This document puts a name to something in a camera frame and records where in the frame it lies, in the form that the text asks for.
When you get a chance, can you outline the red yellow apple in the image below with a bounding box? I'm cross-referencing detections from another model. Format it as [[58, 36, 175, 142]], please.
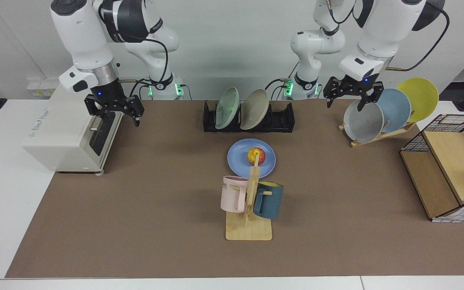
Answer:
[[248, 147, 266, 166]]

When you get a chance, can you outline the grey plate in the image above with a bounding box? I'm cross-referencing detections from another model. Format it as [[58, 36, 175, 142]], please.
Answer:
[[343, 99, 384, 143]]

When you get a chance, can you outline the light blue speckled plate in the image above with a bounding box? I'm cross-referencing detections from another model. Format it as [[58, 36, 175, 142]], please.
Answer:
[[371, 88, 412, 134]]

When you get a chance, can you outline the wooden plate rack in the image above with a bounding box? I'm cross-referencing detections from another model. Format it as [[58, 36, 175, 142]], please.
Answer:
[[339, 121, 416, 148]]

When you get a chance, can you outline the black dish rack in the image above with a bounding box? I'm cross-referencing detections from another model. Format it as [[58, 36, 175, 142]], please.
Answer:
[[203, 100, 296, 133]]

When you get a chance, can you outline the yellow plate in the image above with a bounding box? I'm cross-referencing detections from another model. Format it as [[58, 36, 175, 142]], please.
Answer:
[[396, 78, 439, 123]]

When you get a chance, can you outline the beige plate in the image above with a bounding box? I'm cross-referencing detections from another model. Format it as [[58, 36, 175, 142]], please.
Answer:
[[240, 89, 270, 131]]

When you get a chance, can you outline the pale green plate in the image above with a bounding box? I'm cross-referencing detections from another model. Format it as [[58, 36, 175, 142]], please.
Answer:
[[215, 87, 240, 130]]

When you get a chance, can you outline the pale toaster oven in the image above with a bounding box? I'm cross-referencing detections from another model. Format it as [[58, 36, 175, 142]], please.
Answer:
[[22, 83, 125, 174]]

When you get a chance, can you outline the brown table cloth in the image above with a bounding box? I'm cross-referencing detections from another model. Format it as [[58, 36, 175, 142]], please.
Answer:
[[5, 99, 464, 278]]

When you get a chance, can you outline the dark teal cup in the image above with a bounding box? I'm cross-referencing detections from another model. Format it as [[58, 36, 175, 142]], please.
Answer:
[[253, 181, 284, 220]]

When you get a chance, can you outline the pink cup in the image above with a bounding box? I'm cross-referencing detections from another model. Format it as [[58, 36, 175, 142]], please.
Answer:
[[220, 176, 249, 213]]

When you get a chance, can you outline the wooden cup stand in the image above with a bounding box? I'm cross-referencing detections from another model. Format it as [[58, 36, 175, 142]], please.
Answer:
[[226, 154, 273, 241]]

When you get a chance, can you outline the black base cable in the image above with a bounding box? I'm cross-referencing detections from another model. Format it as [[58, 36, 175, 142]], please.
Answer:
[[264, 78, 293, 100], [129, 79, 152, 101]]

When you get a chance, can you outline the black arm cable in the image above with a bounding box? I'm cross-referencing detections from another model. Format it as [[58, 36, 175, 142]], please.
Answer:
[[385, 7, 450, 73], [97, 0, 169, 85]]

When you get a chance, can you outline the wire basket with wooden floor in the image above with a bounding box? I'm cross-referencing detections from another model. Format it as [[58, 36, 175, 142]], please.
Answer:
[[400, 114, 464, 223]]

